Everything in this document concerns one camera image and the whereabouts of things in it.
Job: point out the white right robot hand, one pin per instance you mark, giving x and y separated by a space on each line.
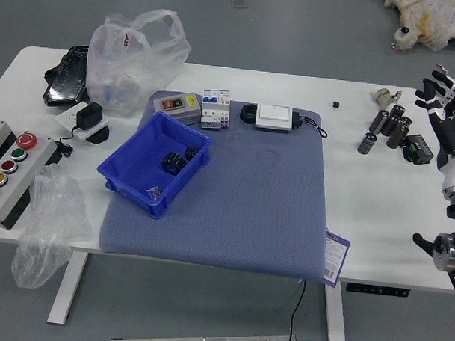
451 129

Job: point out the small black gear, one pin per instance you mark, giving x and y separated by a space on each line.
190 152

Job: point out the big black gear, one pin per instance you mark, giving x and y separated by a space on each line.
175 162

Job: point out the blue plastic box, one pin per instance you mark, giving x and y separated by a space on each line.
138 163

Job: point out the grey control box coloured buttons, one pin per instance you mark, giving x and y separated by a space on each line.
26 163

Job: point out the black terminal block green parts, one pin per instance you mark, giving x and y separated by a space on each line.
419 149

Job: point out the dark cylindrical capacitor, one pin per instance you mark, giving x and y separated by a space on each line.
398 110
378 121
366 142
397 136
405 120
390 125

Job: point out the white paper scrap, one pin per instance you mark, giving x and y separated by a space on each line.
443 67

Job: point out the white ceramic lamp socket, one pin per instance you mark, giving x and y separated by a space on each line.
382 97

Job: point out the plush toy in plastic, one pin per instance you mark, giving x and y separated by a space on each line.
434 20

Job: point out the small black electronic module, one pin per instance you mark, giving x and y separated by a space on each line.
296 121

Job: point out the purple and white tag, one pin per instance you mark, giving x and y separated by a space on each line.
335 260

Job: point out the black desk control panel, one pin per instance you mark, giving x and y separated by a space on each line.
376 290

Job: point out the white table leg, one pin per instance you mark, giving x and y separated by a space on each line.
334 320
68 288

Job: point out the white circuit breaker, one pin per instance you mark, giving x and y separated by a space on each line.
214 114

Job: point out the blue-grey cushion mat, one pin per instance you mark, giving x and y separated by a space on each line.
229 223

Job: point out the clear floor marker piece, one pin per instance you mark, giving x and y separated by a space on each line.
239 0

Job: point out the small metal screws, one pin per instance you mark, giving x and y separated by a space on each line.
153 193

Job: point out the large clear plastic bag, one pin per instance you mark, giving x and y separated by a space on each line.
118 73

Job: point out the black socket stand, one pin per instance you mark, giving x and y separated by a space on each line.
99 136

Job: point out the black power adapter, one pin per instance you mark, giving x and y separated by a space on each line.
88 115

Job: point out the white socket plate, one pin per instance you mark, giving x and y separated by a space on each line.
66 118

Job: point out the black plastic tray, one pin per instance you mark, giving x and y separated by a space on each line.
66 79

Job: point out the crumpled clear plastic bag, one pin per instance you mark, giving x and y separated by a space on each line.
46 224

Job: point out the white wall switch panel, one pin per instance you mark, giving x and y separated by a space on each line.
272 116

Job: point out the grey push-button switch box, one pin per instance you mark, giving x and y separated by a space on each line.
177 105

